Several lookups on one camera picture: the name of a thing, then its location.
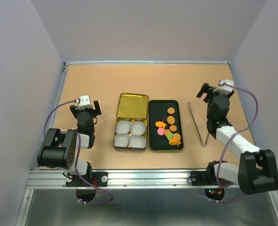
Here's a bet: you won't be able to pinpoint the metal tongs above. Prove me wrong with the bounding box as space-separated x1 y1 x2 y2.
188 101 210 147

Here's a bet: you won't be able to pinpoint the gold tin lid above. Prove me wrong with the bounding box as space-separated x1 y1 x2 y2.
116 93 148 119

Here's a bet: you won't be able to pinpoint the orange shell cookie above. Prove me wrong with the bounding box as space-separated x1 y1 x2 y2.
167 107 175 115
169 125 177 132

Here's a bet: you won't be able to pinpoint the orange fish cookie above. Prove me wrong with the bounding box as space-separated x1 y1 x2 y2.
169 139 181 146
155 121 167 128

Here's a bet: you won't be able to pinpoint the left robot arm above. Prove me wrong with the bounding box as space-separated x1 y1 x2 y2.
37 96 101 186

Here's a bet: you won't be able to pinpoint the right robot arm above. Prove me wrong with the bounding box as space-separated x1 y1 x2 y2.
197 80 278 195

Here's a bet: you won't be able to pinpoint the white paper cup back left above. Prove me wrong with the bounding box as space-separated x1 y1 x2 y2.
115 120 131 134

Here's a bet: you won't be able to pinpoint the white paper cup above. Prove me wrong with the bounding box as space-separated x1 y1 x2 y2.
114 133 130 147
131 121 146 136
129 135 146 148
115 120 131 134

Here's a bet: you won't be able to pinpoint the white paper cup front left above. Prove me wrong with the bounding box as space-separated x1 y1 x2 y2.
114 133 130 147

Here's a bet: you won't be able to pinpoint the white paper cup back right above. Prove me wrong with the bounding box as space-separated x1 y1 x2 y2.
131 121 146 136

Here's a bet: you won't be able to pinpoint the white paper cup front right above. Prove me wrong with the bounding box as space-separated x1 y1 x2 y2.
129 135 146 148

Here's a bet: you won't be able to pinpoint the black tray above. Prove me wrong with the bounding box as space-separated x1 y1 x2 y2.
148 100 183 152

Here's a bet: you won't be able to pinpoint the orange star cookie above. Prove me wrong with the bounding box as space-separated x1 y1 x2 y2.
164 129 171 136

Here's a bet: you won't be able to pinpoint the green round cookie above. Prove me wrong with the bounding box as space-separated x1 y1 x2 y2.
166 132 173 141

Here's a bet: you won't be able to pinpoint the pink round cookie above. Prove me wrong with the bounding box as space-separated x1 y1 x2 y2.
157 128 165 136

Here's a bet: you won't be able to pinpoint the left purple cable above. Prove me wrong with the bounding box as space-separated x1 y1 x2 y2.
44 99 114 205

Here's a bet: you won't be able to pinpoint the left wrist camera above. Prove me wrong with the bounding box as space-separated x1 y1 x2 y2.
76 95 92 110

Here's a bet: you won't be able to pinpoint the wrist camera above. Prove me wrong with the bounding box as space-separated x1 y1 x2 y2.
76 95 92 110
213 80 234 95

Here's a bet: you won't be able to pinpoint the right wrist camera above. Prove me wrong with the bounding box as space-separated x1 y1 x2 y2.
213 80 234 95

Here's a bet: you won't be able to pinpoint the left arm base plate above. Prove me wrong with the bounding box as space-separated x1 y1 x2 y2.
63 171 108 187

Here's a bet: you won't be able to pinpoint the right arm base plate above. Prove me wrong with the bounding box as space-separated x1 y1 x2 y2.
189 170 218 186

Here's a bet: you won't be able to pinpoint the aluminium front rail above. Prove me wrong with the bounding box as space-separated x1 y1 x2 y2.
26 169 217 190

